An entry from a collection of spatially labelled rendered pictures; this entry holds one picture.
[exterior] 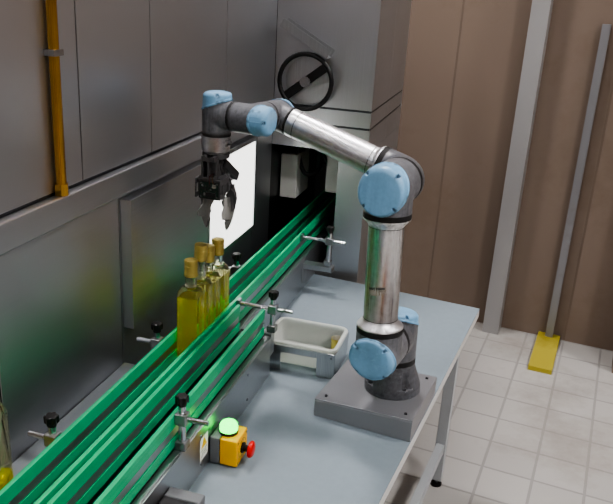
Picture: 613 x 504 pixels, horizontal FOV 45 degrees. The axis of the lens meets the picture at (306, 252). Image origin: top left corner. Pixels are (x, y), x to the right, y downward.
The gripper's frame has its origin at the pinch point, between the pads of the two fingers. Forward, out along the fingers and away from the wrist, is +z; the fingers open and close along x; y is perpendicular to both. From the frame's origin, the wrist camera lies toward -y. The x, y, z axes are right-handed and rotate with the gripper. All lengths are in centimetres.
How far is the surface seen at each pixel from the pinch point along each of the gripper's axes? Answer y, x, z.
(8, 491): 87, -2, 25
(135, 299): 24.2, -11.6, 15.0
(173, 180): 2.2, -12.1, -10.7
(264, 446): 29, 26, 46
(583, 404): -162, 122, 120
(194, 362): 28.6, 6.8, 26.7
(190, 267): 19.0, 1.0, 6.0
